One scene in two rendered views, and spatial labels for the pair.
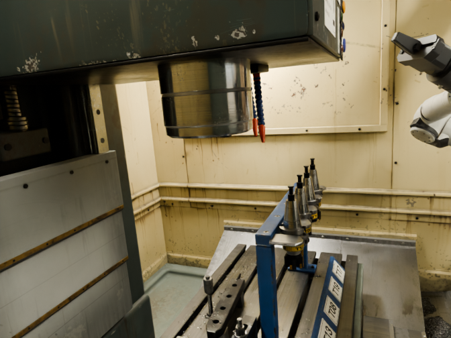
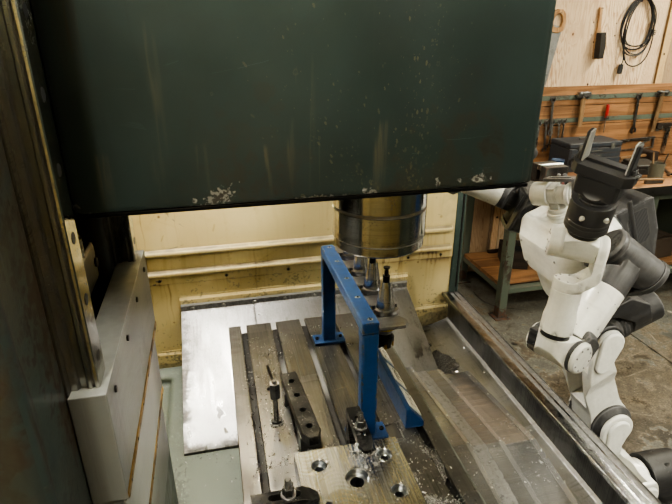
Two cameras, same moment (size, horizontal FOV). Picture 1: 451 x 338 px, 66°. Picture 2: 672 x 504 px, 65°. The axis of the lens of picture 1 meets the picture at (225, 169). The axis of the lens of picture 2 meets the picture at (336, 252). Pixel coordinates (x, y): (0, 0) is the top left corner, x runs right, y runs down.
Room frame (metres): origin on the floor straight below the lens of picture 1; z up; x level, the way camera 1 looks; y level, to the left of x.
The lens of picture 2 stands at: (-0.02, 0.59, 1.84)
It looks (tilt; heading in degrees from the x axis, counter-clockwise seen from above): 23 degrees down; 324
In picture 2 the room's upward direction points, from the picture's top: straight up
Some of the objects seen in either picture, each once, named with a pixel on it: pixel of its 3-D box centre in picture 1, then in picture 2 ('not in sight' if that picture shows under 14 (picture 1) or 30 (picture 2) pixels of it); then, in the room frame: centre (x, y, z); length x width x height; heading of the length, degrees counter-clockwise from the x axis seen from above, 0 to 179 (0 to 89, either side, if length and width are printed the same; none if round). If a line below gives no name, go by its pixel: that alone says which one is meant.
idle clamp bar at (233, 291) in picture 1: (227, 311); (300, 412); (0.90, 0.03, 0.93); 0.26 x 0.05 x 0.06; 162
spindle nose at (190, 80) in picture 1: (207, 98); (379, 209); (0.63, 0.02, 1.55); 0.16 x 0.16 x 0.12
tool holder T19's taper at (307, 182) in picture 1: (307, 188); (360, 256); (1.00, -0.24, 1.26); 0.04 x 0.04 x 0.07
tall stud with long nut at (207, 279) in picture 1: (209, 296); (275, 401); (0.94, 0.08, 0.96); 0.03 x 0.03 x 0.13
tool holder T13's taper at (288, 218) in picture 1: (291, 212); (385, 293); (0.79, -0.15, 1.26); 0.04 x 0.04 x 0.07
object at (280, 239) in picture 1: (287, 240); (392, 322); (0.74, -0.13, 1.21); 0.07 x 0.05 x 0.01; 67
